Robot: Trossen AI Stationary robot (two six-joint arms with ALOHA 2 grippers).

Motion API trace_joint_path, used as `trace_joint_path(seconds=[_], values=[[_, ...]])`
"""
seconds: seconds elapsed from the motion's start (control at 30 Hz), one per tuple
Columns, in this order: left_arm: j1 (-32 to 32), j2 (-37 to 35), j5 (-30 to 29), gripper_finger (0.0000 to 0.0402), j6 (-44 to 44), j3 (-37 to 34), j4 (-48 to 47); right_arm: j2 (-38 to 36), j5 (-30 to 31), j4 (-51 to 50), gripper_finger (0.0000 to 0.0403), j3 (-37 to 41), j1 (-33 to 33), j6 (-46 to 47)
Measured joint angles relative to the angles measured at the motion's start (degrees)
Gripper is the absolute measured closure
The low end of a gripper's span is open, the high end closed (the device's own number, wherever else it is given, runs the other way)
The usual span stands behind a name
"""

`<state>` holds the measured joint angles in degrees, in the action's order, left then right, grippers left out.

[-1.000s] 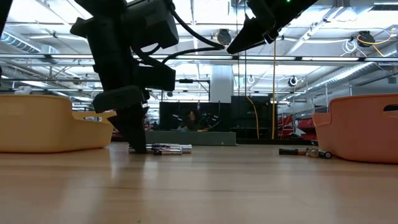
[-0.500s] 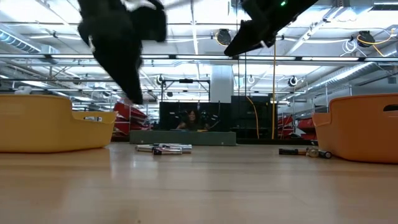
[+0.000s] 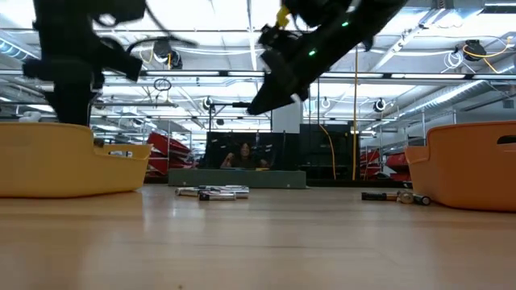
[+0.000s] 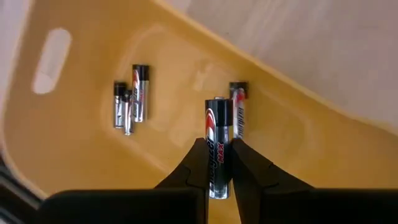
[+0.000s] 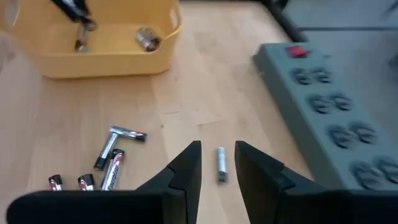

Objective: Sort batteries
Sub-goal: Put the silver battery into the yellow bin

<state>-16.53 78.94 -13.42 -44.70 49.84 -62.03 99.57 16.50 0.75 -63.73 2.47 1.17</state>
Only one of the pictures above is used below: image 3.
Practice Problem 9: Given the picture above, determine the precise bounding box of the person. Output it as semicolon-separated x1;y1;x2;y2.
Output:
220;141;270;170

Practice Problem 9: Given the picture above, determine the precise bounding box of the orange plastic bin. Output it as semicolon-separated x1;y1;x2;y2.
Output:
404;120;516;213

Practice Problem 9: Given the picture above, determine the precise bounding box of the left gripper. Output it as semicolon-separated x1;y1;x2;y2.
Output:
22;39;102;126

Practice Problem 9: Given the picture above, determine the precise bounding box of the yellow hanging cable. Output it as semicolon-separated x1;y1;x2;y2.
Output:
352;46;360;181
319;123;338;181

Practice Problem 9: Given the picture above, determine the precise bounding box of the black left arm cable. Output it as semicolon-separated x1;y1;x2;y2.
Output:
92;0;199;56

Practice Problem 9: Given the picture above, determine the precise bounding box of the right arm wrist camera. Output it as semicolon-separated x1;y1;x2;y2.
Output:
257;23;302;53

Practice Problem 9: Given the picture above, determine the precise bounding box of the black cabinet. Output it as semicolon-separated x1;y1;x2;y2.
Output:
298;123;354;181

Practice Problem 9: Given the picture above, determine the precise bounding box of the yellow label tag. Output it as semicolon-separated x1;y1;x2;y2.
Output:
275;4;292;29

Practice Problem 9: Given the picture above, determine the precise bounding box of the yellow plastic bin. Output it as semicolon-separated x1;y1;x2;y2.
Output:
0;122;153;199

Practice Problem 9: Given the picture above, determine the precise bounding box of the red storage bin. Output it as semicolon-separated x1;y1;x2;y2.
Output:
360;150;382;167
385;152;411;170

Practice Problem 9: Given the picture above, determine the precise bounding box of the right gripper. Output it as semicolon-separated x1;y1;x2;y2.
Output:
245;27;343;116

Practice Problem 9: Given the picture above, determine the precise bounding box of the silver ventilation duct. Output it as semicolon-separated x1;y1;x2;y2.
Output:
418;78;516;116

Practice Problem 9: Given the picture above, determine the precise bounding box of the red slanted bin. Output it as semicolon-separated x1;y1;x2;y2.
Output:
148;159;182;176
147;131;192;156
148;151;191;167

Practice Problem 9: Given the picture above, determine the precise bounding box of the metal bin rack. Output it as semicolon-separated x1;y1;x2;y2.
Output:
360;109;459;182

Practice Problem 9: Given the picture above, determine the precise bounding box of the black partition panel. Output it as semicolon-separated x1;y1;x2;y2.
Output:
206;130;302;170

